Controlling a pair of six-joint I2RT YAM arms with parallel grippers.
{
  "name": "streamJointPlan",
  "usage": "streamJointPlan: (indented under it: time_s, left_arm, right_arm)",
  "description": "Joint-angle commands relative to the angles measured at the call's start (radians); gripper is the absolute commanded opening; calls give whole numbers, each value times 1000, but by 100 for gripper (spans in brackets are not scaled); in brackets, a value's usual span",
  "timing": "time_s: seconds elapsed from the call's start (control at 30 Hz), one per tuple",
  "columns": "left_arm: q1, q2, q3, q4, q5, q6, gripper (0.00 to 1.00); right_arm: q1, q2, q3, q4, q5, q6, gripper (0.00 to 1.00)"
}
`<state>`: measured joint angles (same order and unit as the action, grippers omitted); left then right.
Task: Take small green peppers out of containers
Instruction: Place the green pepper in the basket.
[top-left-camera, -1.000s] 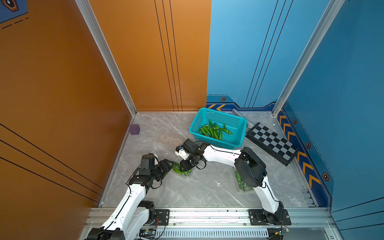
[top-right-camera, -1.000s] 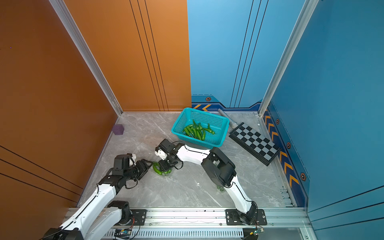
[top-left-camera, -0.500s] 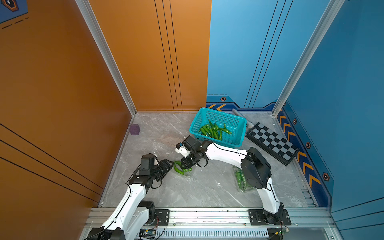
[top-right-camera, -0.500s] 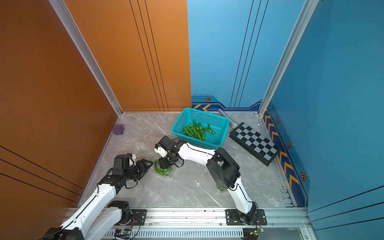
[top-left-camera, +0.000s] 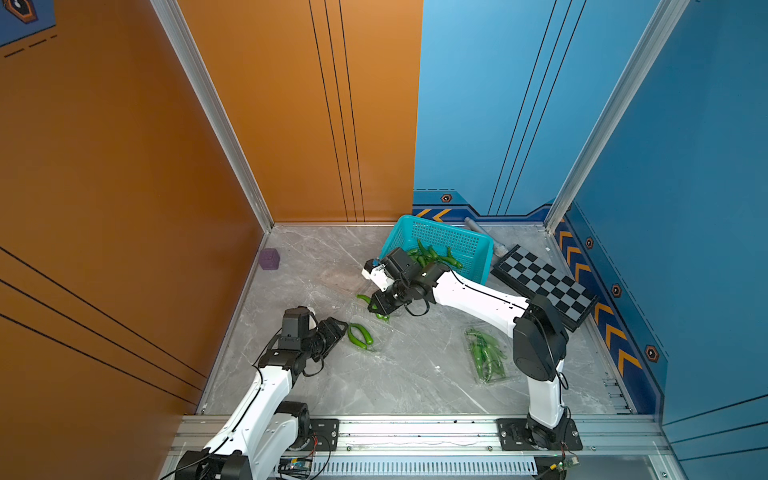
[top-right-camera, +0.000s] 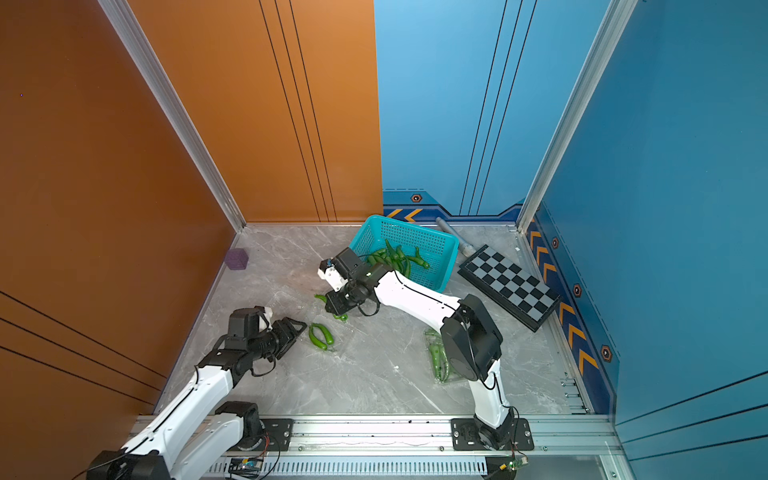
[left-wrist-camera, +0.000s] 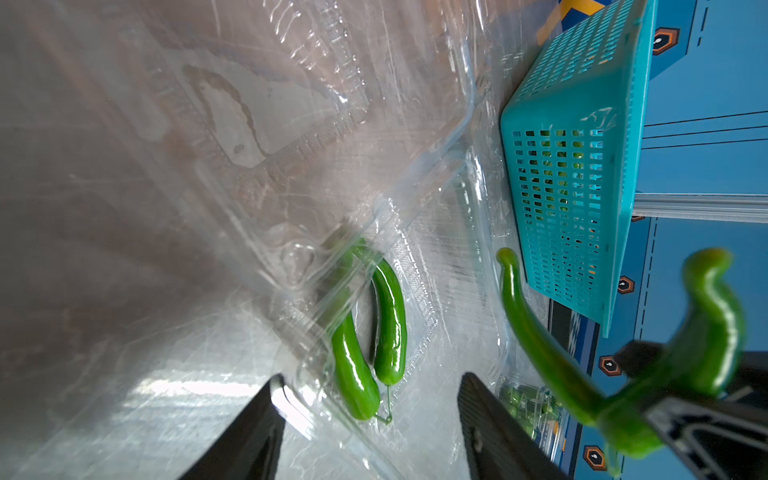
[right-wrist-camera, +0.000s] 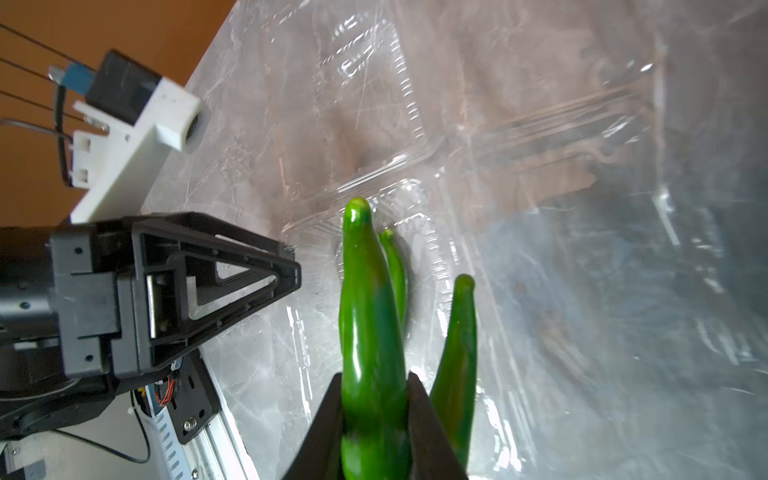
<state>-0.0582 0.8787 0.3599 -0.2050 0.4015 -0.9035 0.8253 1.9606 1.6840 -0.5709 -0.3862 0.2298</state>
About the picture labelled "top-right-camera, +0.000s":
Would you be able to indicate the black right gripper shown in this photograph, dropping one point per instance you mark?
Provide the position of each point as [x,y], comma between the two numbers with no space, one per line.
[338,306]

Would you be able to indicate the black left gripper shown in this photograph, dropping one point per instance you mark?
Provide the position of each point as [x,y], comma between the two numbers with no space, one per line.
[287,334]

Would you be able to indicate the small green pepper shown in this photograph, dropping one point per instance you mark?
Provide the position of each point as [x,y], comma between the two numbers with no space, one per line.
[321,337]
[418,260]
[341,317]

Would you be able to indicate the teal plastic mesh basket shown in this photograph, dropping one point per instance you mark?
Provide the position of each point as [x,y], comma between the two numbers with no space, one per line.
[389,238]

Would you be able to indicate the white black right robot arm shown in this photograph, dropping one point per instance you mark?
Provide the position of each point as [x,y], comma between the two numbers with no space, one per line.
[471,339]

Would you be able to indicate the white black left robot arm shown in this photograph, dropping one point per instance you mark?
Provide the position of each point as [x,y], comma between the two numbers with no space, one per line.
[199,425]

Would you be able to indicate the purple embossed cube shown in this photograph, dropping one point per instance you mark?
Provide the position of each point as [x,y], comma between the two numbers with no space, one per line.
[237,259]

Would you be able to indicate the grey cylinder rod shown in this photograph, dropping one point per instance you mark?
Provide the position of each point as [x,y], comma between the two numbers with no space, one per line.
[464,247]

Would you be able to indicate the clear right pepper container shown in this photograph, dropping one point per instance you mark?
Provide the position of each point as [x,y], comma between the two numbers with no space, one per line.
[442,369]

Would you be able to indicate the green circuit board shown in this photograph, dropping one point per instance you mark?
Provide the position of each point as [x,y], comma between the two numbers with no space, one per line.
[245,468]

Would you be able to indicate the black white chessboard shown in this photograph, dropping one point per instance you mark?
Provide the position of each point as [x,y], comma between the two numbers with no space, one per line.
[514,289]

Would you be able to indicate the small circuit board right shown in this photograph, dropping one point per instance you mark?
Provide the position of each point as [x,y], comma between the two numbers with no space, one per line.
[518,462]

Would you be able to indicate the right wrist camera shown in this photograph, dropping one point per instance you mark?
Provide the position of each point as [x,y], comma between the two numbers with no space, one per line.
[328,272]

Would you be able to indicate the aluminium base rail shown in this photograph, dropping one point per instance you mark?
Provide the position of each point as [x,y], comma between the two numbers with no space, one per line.
[379,446]

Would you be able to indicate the aluminium corner post left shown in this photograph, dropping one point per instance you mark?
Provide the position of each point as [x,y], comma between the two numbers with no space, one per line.
[127,27]

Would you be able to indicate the aluminium corner post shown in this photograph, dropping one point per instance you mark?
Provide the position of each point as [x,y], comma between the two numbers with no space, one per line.
[127,27]
[610,31]

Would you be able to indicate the aluminium corner post right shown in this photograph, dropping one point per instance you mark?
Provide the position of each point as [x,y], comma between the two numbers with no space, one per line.
[610,31]

